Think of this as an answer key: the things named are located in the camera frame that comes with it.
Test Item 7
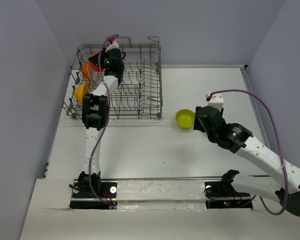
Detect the white bowl orange outside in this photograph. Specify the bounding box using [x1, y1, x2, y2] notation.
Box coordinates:
[81, 61, 100, 84]

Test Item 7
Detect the lime green bowl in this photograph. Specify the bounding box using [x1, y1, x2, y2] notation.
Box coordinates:
[175, 109, 195, 129]

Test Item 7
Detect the yellow bowl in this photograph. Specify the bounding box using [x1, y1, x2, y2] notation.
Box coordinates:
[74, 82, 90, 105]

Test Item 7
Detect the red orange bowl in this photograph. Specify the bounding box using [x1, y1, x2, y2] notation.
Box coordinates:
[88, 52, 100, 72]

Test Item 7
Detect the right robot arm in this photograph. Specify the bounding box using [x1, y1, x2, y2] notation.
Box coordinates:
[193, 105, 300, 217]

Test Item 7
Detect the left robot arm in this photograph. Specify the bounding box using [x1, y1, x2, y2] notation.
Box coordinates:
[73, 48, 126, 199]

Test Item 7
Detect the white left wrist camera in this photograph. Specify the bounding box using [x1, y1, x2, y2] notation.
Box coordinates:
[105, 37, 120, 53]

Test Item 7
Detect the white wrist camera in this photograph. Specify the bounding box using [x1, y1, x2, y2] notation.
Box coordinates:
[105, 37, 120, 53]
[206, 93, 224, 112]

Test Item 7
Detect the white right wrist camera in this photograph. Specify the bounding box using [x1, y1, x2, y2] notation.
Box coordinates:
[206, 93, 224, 112]

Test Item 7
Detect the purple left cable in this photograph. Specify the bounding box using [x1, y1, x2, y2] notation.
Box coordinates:
[88, 33, 120, 208]

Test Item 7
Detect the purple cable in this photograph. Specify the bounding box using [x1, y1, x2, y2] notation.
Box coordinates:
[211, 89, 289, 216]
[88, 33, 120, 208]

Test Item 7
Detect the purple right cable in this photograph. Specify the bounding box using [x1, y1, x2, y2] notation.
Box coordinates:
[211, 89, 289, 216]

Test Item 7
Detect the grey wire dish rack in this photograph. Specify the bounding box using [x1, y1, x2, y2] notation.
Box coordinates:
[62, 36, 163, 121]

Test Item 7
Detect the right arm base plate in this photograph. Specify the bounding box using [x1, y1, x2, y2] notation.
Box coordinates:
[203, 181, 253, 210]

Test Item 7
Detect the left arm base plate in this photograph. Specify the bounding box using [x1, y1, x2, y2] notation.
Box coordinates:
[69, 181, 118, 210]

